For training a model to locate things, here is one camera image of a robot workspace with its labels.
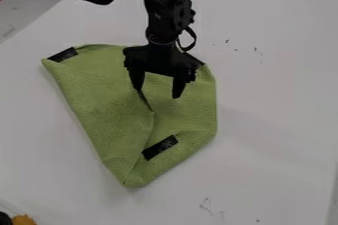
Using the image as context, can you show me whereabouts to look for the green cloth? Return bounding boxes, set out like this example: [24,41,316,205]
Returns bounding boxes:
[40,43,219,188]

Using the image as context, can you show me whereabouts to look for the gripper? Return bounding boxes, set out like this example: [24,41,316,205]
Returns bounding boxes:
[121,37,200,100]

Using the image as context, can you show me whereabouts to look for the yellow toy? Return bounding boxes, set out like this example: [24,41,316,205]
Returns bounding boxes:
[10,214,39,225]

